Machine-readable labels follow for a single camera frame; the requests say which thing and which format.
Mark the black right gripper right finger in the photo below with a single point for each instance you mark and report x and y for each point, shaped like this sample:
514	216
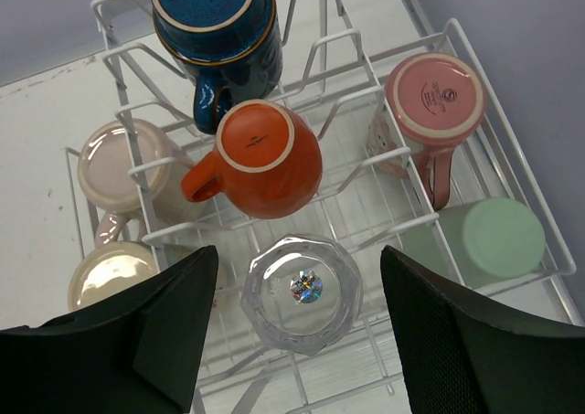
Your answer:
462	352

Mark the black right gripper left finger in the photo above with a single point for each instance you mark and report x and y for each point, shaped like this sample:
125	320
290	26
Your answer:
138	351

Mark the cream floral mug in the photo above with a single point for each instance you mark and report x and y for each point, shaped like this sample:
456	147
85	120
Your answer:
108	270

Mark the clear glass tumbler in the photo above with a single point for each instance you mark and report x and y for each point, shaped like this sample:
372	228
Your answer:
302	293

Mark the pale pink glossy mug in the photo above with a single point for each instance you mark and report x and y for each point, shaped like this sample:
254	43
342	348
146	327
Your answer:
103	173

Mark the orange ceramic mug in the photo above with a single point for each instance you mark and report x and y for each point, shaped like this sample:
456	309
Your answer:
265	159

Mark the dark blue glazed mug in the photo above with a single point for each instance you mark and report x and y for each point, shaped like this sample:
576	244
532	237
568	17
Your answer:
231	49

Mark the mint green cup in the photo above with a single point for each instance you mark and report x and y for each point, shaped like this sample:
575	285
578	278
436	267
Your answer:
493	240

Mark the pink mug with logo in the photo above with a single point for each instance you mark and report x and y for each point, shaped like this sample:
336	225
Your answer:
437	101

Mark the white wire dish rack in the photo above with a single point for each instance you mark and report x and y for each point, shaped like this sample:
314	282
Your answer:
332	73

